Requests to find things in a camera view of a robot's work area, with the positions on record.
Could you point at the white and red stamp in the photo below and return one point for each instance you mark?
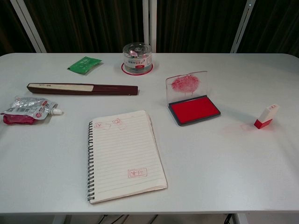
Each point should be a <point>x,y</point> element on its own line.
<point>266,114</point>

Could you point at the red ink pad clear lid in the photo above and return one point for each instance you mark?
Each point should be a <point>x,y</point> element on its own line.
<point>194,110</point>

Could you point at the spiral lined notebook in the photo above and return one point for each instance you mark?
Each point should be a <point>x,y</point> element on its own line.
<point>126,158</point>

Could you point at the clear jar of clips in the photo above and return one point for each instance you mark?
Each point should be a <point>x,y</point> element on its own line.
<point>137,58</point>

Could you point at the dark red folded fan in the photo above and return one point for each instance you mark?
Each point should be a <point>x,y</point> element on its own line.
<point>81,89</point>

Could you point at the green foil packet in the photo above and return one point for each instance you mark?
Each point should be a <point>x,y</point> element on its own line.
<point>85,65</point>

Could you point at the black pleated curtain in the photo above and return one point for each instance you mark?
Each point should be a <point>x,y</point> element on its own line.
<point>275,23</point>
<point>198,23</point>
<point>93,23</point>
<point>9,28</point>

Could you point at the silver spout pouch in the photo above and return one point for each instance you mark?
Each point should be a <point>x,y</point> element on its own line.
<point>25,109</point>

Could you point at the white upright frame post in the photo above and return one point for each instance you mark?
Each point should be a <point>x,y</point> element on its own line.
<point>149,23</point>

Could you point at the white slanted frame post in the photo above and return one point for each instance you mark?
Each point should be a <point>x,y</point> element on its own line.
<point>28,28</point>
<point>243,25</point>

